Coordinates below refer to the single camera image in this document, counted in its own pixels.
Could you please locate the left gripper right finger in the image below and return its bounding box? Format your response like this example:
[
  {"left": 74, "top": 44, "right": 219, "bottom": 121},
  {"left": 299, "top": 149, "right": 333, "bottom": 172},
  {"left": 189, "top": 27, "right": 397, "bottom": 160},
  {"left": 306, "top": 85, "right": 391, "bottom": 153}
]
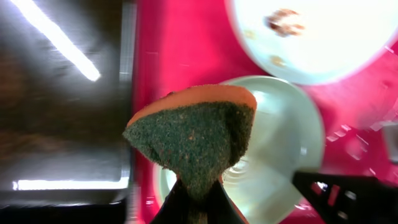
[{"left": 206, "top": 180, "right": 244, "bottom": 224}]

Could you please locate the red plastic tray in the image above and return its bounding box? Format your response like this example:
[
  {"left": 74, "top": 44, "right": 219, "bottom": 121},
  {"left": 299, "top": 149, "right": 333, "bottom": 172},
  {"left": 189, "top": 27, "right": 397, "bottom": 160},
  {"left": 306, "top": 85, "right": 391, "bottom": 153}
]
[{"left": 132, "top": 0, "right": 398, "bottom": 224}]

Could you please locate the white plate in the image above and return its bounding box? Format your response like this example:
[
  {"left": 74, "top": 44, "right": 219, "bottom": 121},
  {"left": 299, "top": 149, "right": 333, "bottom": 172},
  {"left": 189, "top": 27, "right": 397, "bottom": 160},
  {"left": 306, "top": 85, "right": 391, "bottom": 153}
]
[
  {"left": 152, "top": 75, "right": 326, "bottom": 224},
  {"left": 224, "top": 0, "right": 397, "bottom": 85}
]

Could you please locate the black water tray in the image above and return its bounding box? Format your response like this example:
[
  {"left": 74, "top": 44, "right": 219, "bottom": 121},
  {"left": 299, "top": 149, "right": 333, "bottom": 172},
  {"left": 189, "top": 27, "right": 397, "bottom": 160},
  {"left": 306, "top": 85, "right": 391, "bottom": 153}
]
[{"left": 1, "top": 0, "right": 137, "bottom": 223}]

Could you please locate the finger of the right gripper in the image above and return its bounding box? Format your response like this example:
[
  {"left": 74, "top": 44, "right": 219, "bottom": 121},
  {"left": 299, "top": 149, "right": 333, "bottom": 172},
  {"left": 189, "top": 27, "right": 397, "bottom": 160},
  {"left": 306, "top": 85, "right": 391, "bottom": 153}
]
[{"left": 292, "top": 171, "right": 397, "bottom": 224}]

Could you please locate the orange green sponge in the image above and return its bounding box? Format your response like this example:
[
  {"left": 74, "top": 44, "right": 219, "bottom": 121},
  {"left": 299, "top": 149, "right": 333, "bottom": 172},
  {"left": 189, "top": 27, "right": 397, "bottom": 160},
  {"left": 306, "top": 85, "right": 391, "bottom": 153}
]
[{"left": 122, "top": 83, "right": 258, "bottom": 200}]

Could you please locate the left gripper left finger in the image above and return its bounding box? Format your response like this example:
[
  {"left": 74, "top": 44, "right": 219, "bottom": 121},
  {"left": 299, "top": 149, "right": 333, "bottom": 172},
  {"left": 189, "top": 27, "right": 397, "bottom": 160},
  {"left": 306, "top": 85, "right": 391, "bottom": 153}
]
[{"left": 150, "top": 179, "right": 192, "bottom": 224}]

